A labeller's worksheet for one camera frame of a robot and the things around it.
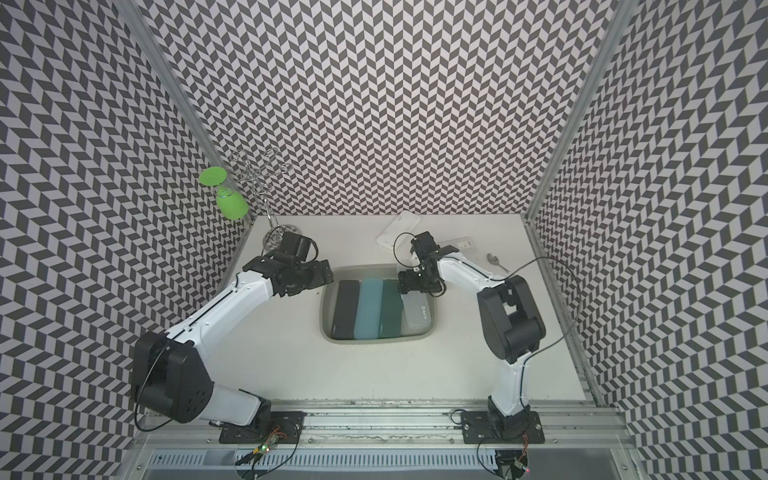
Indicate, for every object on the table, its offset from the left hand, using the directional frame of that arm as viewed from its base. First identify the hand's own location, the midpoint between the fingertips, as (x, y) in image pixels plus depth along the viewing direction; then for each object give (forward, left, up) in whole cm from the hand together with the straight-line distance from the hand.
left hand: (320, 280), depth 86 cm
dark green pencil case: (-4, -20, -11) cm, 23 cm away
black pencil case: (-6, -6, -11) cm, 14 cm away
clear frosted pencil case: (-4, -29, -10) cm, 30 cm away
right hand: (+1, -27, -8) cm, 29 cm away
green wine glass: (+24, +32, +9) cm, 41 cm away
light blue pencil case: (-7, -13, -13) cm, 19 cm away
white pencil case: (+29, -23, -10) cm, 38 cm away
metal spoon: (+16, -56, -11) cm, 60 cm away
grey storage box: (+2, -1, -10) cm, 10 cm away
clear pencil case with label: (+21, -45, -9) cm, 51 cm away
